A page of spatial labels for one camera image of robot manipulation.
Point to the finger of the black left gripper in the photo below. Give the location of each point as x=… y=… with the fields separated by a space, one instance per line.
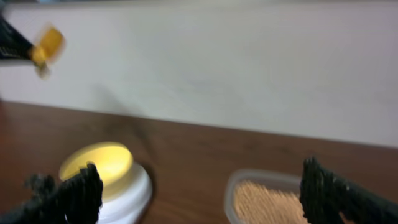
x=14 y=46

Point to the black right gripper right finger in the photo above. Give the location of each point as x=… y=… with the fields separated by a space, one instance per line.
x=328 y=198

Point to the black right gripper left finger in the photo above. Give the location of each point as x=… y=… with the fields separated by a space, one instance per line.
x=76 y=200

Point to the yellow plastic measuring scoop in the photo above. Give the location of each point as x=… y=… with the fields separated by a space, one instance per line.
x=47 y=50

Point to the pale yellow bowl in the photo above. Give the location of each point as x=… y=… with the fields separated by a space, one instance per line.
x=113 y=161

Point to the white digital kitchen scale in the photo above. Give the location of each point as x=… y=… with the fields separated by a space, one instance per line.
x=128 y=205

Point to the clear container of soybeans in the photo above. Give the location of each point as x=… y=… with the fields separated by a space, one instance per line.
x=257 y=196

